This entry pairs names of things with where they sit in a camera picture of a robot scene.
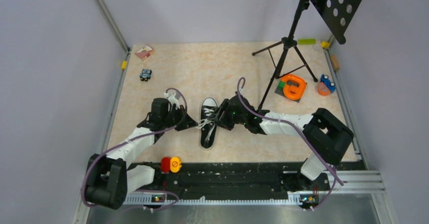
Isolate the white shoelace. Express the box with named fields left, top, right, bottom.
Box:
left=196, top=107, right=217, bottom=145

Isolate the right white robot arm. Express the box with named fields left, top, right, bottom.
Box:
left=201, top=96, right=355, bottom=190

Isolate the white cable duct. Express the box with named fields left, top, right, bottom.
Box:
left=123, top=194, right=302, bottom=205

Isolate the wooden block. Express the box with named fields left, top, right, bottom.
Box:
left=330, top=55, right=340, bottom=72

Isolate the yellow corner block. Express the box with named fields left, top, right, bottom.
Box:
left=320, top=41, right=331, bottom=49

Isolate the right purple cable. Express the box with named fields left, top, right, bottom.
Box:
left=237, top=77, right=345, bottom=210

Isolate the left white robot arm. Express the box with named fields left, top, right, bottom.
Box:
left=81, top=97, right=197, bottom=210

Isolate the blue owl toy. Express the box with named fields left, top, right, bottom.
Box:
left=140, top=69, right=152, bottom=81

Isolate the purple cable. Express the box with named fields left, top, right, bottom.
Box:
left=80, top=87, right=188, bottom=213
left=237, top=77, right=345, bottom=210

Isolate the red yellow emergency button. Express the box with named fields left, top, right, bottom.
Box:
left=160, top=156, right=182, bottom=173

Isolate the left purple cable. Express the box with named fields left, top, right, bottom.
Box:
left=80, top=87, right=188, bottom=213

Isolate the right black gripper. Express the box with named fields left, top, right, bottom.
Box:
left=208, top=99, right=247, bottom=130

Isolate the black white canvas sneaker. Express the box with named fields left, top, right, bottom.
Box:
left=200, top=97, right=220, bottom=151

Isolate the yellow clip left edge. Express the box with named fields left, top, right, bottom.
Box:
left=121, top=61, right=127, bottom=70

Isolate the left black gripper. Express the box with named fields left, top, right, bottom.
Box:
left=162, top=104, right=198, bottom=131

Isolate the green block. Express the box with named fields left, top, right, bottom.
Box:
left=297, top=38, right=317, bottom=45

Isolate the pink red box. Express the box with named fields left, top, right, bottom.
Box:
left=135, top=44, right=155, bottom=61

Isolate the black music stand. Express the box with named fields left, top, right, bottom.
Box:
left=252, top=0, right=372, bottom=111

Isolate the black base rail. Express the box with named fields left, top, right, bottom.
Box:
left=142, top=162, right=331, bottom=200

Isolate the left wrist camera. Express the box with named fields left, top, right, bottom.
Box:
left=164, top=92, right=181, bottom=110

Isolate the blue orange toy car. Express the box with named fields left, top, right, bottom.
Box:
left=317, top=74, right=336, bottom=96

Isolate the orange ring toy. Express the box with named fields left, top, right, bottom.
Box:
left=275, top=74, right=307, bottom=102

